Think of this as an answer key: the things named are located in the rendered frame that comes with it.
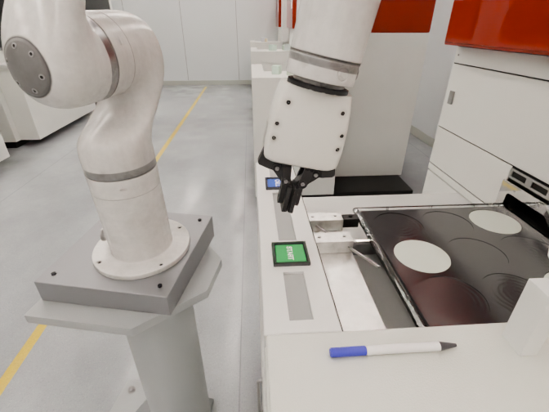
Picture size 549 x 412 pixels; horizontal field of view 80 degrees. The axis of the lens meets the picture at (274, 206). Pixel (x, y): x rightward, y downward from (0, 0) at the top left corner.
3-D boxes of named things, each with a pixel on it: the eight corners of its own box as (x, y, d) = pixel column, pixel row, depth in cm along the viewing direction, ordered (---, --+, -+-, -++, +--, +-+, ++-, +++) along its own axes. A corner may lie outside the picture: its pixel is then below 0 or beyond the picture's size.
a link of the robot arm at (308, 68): (353, 61, 42) (345, 85, 44) (286, 46, 41) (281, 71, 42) (374, 69, 35) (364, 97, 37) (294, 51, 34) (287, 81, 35)
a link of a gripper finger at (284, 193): (294, 161, 46) (283, 202, 49) (272, 157, 45) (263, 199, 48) (297, 169, 43) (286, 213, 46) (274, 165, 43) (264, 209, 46)
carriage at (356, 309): (336, 230, 77) (337, 220, 76) (397, 375, 46) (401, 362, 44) (303, 232, 77) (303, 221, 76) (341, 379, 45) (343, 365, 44)
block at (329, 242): (347, 242, 68) (349, 230, 67) (352, 253, 65) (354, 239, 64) (310, 244, 68) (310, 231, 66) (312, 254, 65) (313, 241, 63)
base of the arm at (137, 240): (73, 278, 61) (33, 190, 51) (119, 220, 77) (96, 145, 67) (174, 282, 60) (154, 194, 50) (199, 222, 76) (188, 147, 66)
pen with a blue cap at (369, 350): (454, 338, 36) (329, 345, 35) (459, 346, 35) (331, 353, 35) (452, 344, 37) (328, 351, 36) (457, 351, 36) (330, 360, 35)
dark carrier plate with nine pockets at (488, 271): (502, 208, 78) (502, 206, 78) (658, 323, 48) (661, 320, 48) (360, 212, 76) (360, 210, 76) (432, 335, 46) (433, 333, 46)
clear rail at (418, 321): (357, 211, 78) (358, 206, 77) (435, 347, 45) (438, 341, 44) (351, 212, 78) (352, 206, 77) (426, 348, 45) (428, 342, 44)
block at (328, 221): (338, 222, 75) (340, 211, 74) (342, 230, 72) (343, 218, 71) (304, 223, 75) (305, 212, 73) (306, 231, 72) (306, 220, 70)
